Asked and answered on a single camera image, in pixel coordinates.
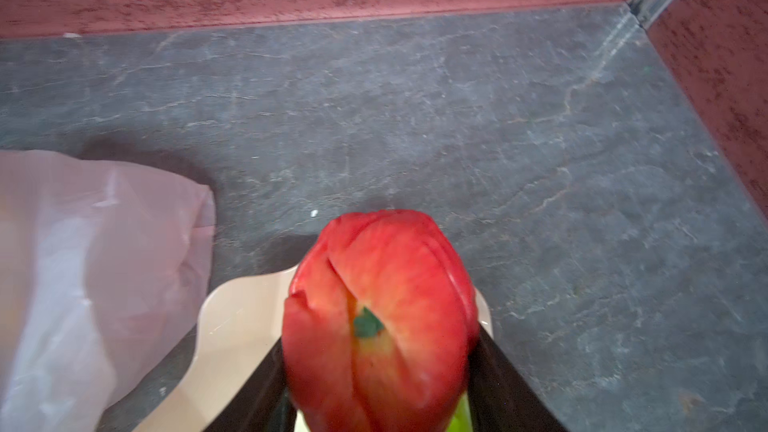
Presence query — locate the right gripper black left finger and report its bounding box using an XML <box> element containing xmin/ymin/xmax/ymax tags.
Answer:
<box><xmin>204</xmin><ymin>339</ymin><xmax>297</xmax><ymax>432</ymax></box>

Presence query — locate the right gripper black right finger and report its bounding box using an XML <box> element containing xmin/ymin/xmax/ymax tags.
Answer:
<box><xmin>467</xmin><ymin>327</ymin><xmax>568</xmax><ymax>432</ymax></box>

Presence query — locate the green fake fruit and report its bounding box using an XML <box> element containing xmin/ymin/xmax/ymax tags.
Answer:
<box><xmin>446</xmin><ymin>393</ymin><xmax>473</xmax><ymax>432</ymax></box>

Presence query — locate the red fake fruit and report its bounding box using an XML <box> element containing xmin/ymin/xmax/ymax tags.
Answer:
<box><xmin>281</xmin><ymin>209</ymin><xmax>480</xmax><ymax>431</ymax></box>

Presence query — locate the pink plastic bag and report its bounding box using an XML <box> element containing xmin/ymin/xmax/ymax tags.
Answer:
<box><xmin>1</xmin><ymin>150</ymin><xmax>216</xmax><ymax>431</ymax></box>

